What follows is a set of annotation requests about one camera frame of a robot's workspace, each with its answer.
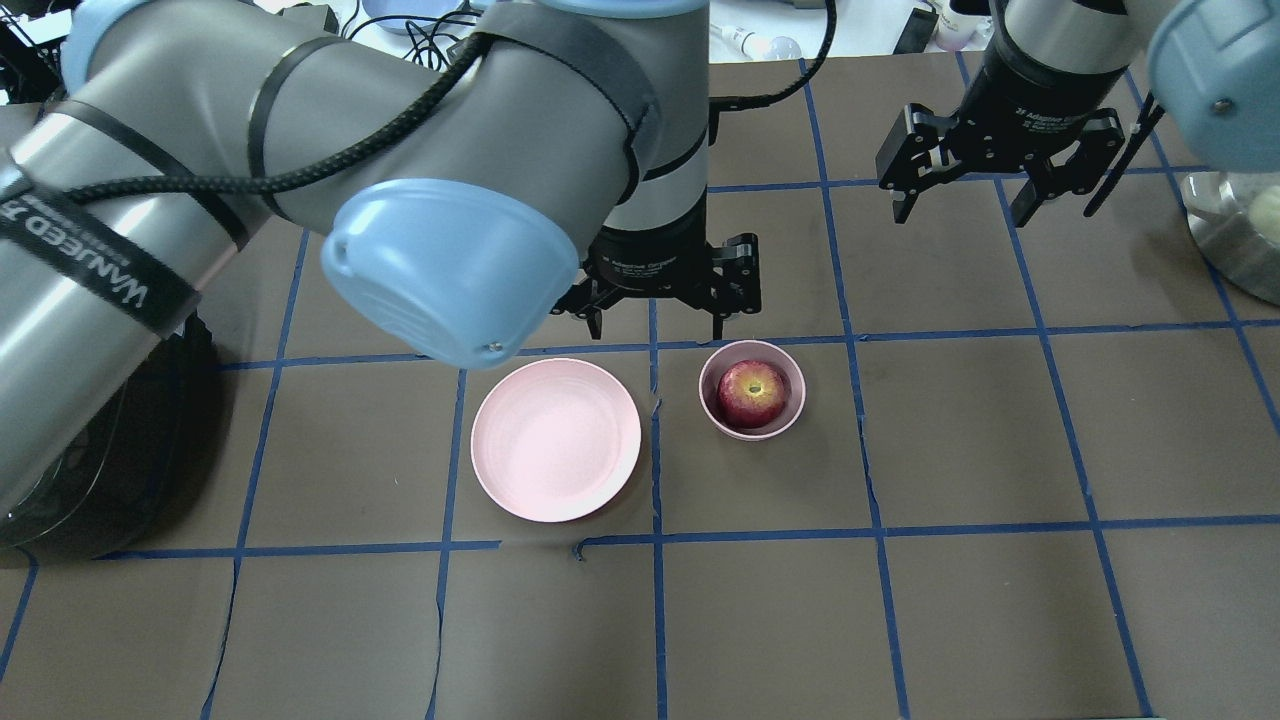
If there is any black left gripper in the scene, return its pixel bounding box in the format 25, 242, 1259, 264
550, 196, 762, 342

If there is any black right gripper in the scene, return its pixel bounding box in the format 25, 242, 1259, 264
876, 46, 1125, 228

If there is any red apple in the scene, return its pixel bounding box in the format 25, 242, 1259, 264
716, 360, 790, 430

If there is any pink bowl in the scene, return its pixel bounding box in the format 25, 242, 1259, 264
696, 340, 808, 442

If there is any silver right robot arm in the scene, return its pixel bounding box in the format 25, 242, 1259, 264
876, 1, 1279, 225

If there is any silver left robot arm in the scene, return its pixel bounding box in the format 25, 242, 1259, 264
3, 1, 709, 506

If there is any pink plate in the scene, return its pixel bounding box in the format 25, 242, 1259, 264
470, 357, 643, 524

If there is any blue plate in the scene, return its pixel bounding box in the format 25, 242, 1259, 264
360, 1, 474, 36

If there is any black smartphone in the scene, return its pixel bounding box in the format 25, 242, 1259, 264
892, 8, 940, 55

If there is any steel pot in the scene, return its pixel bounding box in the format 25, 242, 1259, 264
1180, 170, 1279, 305

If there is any dark brown rice cooker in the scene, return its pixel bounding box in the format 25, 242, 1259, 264
1, 313, 225, 568

